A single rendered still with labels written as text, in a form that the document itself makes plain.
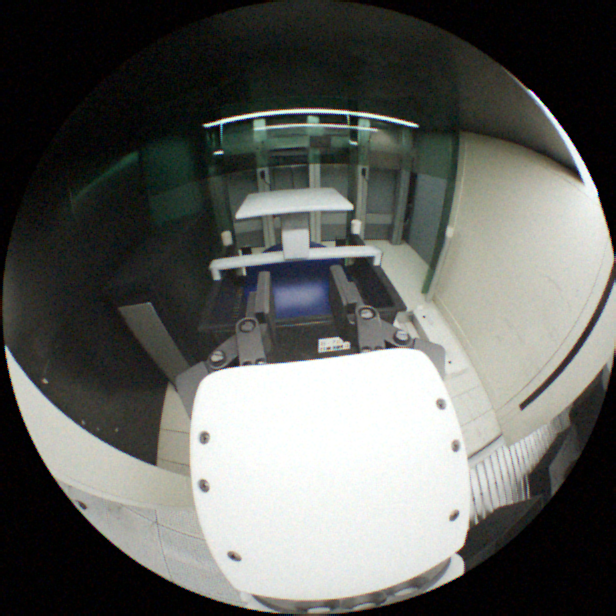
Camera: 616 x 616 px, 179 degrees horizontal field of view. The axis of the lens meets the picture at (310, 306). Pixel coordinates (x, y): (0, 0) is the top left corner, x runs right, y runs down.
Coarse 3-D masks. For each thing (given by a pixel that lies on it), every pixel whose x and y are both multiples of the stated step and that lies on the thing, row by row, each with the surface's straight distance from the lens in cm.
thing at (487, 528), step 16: (496, 512) 71; (512, 512) 65; (528, 512) 71; (480, 528) 65; (496, 528) 60; (512, 528) 77; (464, 544) 59; (480, 544) 55; (496, 544) 80; (464, 560) 51; (480, 560) 80
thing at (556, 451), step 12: (564, 432) 101; (576, 432) 105; (552, 444) 100; (564, 444) 92; (576, 444) 105; (552, 456) 87; (564, 456) 92; (576, 456) 106; (540, 468) 85; (552, 468) 83; (564, 468) 93; (528, 480) 86; (540, 480) 84; (552, 480) 84; (564, 480) 95; (540, 492) 87; (552, 492) 87
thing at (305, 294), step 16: (256, 272) 36; (272, 272) 36; (288, 272) 36; (304, 272) 37; (320, 272) 37; (256, 288) 38; (288, 288) 38; (304, 288) 38; (320, 288) 39; (288, 304) 40; (304, 304) 41; (320, 304) 41
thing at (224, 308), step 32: (288, 192) 30; (320, 192) 29; (288, 224) 26; (224, 256) 37; (256, 256) 30; (288, 256) 28; (320, 256) 29; (352, 256) 30; (224, 288) 31; (384, 288) 28; (224, 320) 30; (288, 320) 23; (320, 320) 23; (384, 320) 26; (288, 352) 27; (320, 352) 27
